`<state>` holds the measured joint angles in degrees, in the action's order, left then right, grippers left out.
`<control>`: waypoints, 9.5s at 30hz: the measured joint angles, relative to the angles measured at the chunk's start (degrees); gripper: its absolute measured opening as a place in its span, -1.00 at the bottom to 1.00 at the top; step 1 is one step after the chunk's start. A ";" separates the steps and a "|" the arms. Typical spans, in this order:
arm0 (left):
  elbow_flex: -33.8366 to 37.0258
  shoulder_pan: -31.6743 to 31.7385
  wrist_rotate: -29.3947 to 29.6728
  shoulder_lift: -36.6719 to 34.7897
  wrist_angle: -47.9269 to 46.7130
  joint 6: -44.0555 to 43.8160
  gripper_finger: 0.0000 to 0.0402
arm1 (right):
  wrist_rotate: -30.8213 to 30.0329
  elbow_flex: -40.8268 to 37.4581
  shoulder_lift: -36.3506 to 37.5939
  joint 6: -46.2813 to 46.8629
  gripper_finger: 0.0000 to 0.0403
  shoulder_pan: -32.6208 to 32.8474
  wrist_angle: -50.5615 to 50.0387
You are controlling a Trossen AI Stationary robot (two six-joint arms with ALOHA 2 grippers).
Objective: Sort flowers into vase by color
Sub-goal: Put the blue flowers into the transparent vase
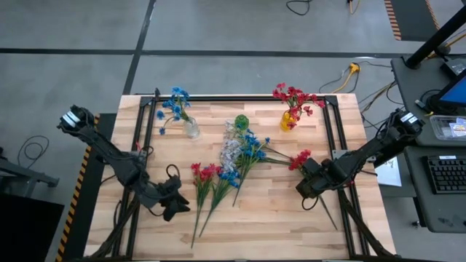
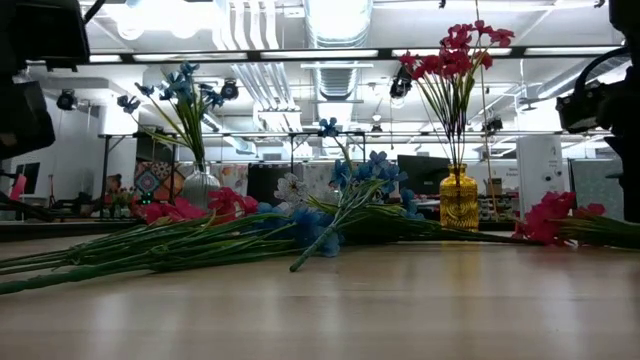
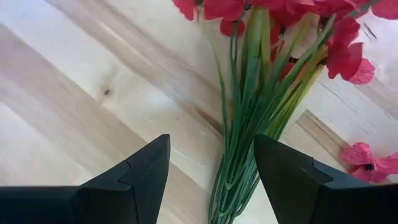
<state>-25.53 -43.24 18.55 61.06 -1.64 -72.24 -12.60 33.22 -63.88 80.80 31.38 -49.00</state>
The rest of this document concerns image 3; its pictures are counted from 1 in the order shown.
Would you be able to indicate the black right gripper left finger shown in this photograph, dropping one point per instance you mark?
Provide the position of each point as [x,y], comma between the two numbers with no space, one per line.
[93,205]

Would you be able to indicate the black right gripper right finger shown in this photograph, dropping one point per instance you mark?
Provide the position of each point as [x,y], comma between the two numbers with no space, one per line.
[311,199]

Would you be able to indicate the loose red flower blossom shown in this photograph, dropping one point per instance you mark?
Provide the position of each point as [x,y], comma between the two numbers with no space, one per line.
[363,158]

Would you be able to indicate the red artificial flower bunch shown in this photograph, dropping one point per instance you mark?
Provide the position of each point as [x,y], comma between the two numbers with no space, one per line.
[252,93]

